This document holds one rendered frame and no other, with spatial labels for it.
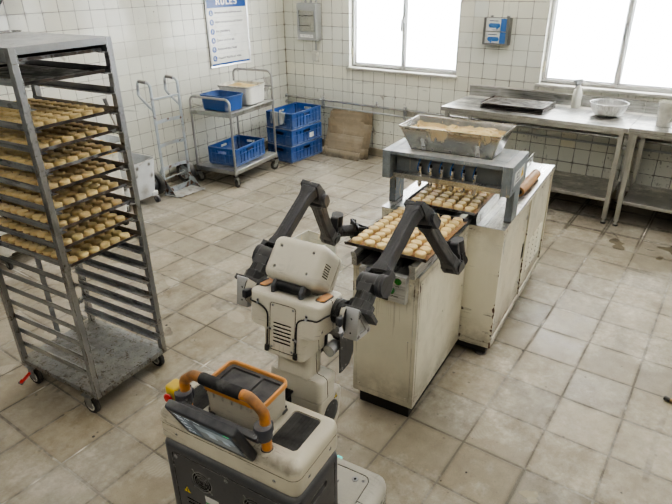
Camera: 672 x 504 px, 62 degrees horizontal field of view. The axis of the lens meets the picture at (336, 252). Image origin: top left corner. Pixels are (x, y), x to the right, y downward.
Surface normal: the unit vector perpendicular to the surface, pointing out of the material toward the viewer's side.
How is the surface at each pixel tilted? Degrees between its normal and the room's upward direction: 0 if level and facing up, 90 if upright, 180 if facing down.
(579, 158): 90
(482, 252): 90
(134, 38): 90
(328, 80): 90
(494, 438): 0
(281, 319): 82
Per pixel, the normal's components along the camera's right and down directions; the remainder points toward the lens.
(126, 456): -0.01, -0.90
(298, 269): -0.37, -0.33
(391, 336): -0.51, 0.39
